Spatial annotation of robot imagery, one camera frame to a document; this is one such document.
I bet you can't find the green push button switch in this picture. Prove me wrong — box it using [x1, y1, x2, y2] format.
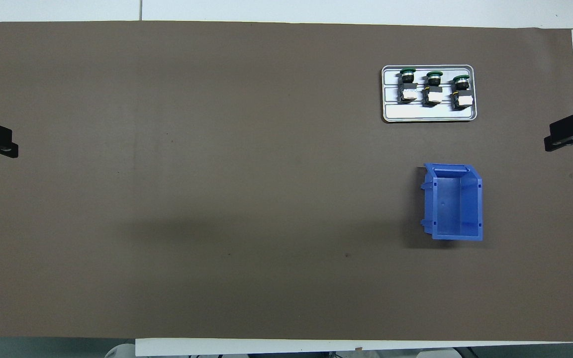
[398, 68, 419, 103]
[422, 71, 444, 106]
[452, 75, 475, 110]

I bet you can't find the blue plastic storage bin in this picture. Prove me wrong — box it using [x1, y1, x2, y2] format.
[420, 163, 483, 242]

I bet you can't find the silver metal tray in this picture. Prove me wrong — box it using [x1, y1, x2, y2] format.
[381, 65, 478, 123]

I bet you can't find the brown table mat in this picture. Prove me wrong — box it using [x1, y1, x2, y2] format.
[0, 21, 573, 343]

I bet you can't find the white round object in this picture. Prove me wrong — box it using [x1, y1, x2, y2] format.
[105, 342, 136, 358]

